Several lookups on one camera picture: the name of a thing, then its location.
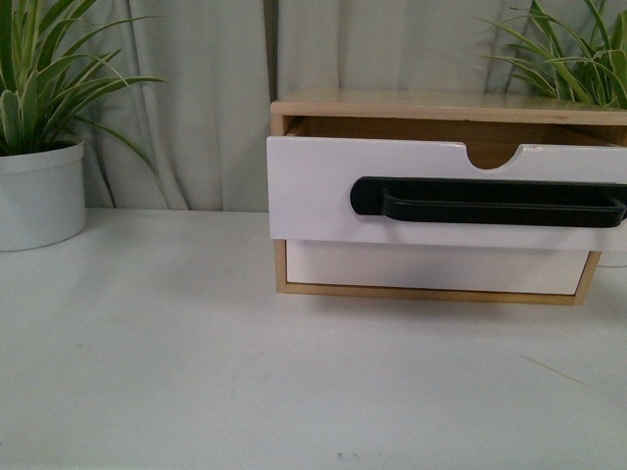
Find black drawer handle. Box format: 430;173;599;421
350;176;626;228

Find grey fabric curtain backdrop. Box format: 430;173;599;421
66;1;516;212

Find green spider plant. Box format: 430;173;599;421
1;1;153;163
481;1;626;110

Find left green spider plant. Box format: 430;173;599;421
1;1;153;163

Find right green spider plant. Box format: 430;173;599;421
481;1;626;110

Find white drawer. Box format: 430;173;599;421
286;241;589;295
266;117;626;252

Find left white plant pot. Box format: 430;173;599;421
1;143;86;252

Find wooden drawer cabinet frame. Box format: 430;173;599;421
267;90;626;305

